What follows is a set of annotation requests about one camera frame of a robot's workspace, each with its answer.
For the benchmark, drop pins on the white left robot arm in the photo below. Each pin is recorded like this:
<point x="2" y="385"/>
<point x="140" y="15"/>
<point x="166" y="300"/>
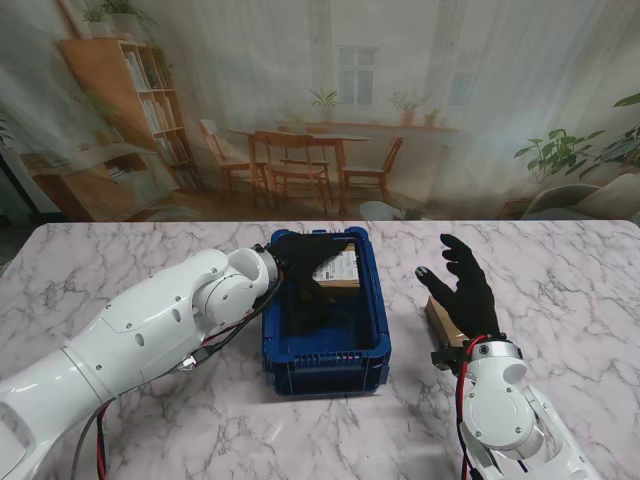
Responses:
<point x="125" y="340"/>

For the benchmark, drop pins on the large labelled cardboard package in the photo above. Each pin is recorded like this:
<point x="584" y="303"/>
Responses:
<point x="442" y="322"/>

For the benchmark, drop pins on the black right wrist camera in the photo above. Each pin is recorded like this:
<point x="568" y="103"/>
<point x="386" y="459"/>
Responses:
<point x="445" y="359"/>

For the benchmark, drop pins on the printed room scene backdrop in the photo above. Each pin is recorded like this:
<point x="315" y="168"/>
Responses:
<point x="320" y="75"/>

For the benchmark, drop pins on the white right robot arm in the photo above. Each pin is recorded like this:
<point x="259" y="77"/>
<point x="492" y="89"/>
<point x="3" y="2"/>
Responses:
<point x="500" y="415"/>

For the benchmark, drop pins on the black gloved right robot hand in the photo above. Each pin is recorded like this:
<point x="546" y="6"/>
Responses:
<point x="475" y="300"/>

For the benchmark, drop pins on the small labelled cardboard package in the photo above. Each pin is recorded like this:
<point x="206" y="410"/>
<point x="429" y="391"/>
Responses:
<point x="340" y="270"/>

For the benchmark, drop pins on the blue plastic turnover box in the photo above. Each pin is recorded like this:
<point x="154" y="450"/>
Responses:
<point x="325" y="370"/>

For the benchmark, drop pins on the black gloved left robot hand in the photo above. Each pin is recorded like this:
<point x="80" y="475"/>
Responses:
<point x="300" y="255"/>

